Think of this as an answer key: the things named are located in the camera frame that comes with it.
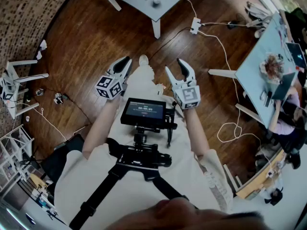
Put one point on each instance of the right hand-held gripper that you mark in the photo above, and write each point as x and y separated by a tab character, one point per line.
189	96

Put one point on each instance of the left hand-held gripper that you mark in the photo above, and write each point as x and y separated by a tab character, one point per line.
110	87

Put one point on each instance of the person's left forearm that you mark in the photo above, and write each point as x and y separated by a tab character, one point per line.
100	123

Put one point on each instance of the person's right forearm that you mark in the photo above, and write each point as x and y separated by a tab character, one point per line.
195	130

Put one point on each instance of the small white paper cup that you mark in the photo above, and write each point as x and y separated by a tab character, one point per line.
27	119

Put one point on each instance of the person's left white shoe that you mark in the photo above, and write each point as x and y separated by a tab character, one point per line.
144	60

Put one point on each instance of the person's white shoe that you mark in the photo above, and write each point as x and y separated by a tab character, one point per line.
159	88
144	60

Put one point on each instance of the person's right white shoe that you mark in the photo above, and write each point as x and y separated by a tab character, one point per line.
159	88

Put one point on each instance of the black chest-mounted monitor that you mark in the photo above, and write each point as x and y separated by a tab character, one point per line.
144	111

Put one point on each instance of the white power strip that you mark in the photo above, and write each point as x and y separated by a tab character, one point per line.
195	24

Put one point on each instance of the black charger adapter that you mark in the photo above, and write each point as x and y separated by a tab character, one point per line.
232	25

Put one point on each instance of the small electronic device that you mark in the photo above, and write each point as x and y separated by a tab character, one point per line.
58	98
39	92

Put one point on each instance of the light blue table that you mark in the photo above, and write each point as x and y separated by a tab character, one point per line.
254	80

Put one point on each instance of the crumpled white paper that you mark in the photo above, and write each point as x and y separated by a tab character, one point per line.
39	55
43	45

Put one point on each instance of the black chest harness rig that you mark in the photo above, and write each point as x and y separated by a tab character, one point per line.
141	157

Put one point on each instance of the brown dried bouquet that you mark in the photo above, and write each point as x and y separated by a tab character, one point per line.
272	66

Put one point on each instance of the black chair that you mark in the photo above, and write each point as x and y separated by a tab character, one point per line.
67	150

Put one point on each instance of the white chair base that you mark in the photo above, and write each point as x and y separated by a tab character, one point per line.
257	11

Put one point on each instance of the dark open laptop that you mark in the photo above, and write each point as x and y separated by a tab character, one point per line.
284	87

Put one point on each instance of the white stool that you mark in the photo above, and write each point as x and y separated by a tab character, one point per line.
14	68

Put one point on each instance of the laptop with lit screen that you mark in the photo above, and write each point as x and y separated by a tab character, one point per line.
296	54

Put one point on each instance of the idle white gripper device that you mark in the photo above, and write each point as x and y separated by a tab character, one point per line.
7	90

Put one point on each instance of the person's white clothing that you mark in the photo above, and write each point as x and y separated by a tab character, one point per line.
134	195

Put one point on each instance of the wooden desk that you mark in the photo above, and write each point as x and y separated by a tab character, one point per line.
256	183

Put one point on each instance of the person's face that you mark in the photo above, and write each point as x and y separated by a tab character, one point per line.
172	212

